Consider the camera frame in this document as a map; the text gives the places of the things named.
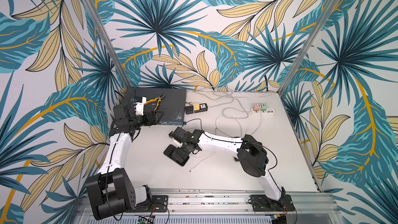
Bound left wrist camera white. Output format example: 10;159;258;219
134;96;147;115

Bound green charger plug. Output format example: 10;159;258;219
261;104;268;111

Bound dark grey network switch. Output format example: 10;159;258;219
122;88;187;125

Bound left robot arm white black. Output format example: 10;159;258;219
86;105;163;220

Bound yellow charger plug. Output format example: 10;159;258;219
193;103;201;112

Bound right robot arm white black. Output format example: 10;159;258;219
164;127;286;204

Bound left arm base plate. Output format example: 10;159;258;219
128;195;169;213

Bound white power strip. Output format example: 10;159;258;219
250;107;275;117

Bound aluminium rail frame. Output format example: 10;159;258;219
73;188;343;224

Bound pink charger plug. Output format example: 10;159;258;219
253;104;262;112

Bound grey power strip cord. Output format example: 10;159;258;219
195;88;259;119

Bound yellow black pliers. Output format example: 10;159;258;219
145;94;165;111

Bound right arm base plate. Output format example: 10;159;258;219
248;195;295;212

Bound black phone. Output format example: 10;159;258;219
164;145;190;167

